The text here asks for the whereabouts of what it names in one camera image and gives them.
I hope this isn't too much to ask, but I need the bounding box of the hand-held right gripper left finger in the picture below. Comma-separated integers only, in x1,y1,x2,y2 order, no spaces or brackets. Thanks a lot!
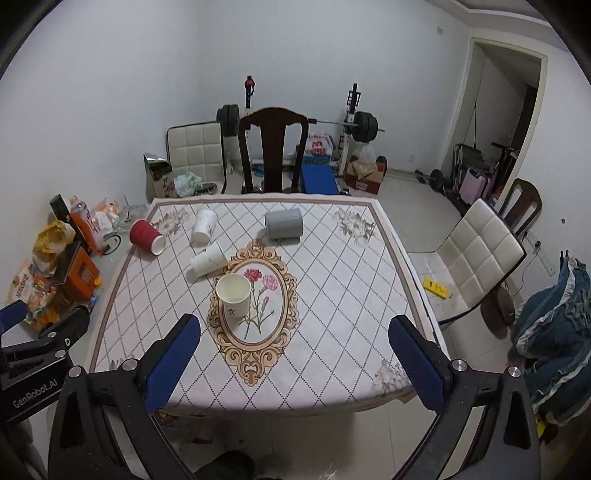
47,314,201,480

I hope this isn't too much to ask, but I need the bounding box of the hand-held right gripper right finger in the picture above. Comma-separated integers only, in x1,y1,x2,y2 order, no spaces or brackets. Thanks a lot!
389,315,543,480

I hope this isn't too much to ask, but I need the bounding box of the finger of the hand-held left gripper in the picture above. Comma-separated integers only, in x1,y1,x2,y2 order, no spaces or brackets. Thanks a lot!
38,306,91,346
0,300,29,332

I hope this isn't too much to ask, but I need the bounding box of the cream paper cup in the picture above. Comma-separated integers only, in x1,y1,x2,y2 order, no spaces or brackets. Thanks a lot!
216,274,252,319

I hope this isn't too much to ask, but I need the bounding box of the white speckled paper cup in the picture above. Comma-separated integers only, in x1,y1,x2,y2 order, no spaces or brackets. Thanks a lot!
185,243,229,281

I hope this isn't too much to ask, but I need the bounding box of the red ribbed paper cup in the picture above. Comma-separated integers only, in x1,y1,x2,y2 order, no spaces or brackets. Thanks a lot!
129,219,165,256

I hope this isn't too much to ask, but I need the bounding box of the white floral print paper cup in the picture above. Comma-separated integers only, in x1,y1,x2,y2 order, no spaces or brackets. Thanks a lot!
192,209,219,245

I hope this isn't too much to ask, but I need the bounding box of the grey cup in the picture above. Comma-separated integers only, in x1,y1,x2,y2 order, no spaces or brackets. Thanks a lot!
264,209,304,241

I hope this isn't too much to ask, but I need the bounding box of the colourful snack packet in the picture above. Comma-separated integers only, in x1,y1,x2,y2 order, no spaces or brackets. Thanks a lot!
9,263,63,329

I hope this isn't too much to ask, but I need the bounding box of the orange box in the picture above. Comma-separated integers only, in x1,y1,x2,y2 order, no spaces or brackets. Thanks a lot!
60,247,101,301

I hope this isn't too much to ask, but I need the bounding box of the yellow plastic bag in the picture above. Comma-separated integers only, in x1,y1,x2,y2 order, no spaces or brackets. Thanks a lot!
32,220,76,273

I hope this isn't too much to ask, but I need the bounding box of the orange bottle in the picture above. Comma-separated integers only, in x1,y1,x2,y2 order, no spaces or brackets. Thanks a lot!
70,202,101,252

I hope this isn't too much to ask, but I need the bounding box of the floral diamond pattern tablecloth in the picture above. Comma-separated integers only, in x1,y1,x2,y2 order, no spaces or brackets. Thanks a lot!
88,193,451,414

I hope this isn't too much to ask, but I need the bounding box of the black box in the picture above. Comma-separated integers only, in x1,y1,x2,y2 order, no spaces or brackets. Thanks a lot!
50,194,88,250

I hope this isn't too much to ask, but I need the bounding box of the dark cloth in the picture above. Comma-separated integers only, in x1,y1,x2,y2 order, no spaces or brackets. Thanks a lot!
198,450,260,480

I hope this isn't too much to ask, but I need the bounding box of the white padded chair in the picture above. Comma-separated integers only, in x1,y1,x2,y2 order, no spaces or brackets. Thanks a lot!
166,121,228,195
436,198,527,325

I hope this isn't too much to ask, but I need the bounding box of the clear plastic container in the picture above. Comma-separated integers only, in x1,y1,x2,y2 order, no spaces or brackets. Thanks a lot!
108,194,149,232

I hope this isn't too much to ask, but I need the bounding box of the blue denim cloth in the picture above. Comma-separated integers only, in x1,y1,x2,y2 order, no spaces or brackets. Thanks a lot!
512,256,591,426

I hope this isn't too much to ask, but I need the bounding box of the floral print cardboard box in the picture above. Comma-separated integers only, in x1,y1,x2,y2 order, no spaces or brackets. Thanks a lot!
144,153,179,202

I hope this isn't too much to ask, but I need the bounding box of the green and white plastic bag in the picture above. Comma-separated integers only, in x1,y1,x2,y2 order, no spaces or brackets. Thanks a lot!
173,172,204,197

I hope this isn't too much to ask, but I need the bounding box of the brown cardboard box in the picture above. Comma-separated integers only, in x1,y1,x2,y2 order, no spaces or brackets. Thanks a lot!
345,159,387,195

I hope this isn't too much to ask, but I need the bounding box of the black dumbbell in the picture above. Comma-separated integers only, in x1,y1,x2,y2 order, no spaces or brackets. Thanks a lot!
414,168,447,190

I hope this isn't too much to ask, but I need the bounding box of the pink suitcase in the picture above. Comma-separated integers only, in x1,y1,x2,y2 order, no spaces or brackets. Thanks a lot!
462,167,493,202

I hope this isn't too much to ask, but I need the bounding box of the dark wooden chair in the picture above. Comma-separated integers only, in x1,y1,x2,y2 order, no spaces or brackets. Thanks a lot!
239,107,309,195
499,178,543,232

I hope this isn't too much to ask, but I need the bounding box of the blue bench pad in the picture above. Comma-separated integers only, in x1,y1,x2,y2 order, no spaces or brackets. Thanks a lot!
300,165,341,195

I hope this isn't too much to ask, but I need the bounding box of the folded metal cart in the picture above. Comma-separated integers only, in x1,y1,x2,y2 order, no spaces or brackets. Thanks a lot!
452,143,485,185

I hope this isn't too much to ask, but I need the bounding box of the white barbell rack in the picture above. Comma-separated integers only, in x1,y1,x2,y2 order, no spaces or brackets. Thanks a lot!
240,74,363,178

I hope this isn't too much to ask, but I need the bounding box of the red and white plastic bag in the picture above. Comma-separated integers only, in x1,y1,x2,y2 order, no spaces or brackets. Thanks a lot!
305,133,334,158

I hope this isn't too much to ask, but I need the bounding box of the barbell with black plates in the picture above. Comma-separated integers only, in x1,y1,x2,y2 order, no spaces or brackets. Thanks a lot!
216,104,386,144

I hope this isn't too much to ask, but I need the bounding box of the wall power socket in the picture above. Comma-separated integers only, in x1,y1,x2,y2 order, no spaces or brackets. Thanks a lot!
526,233,553,276

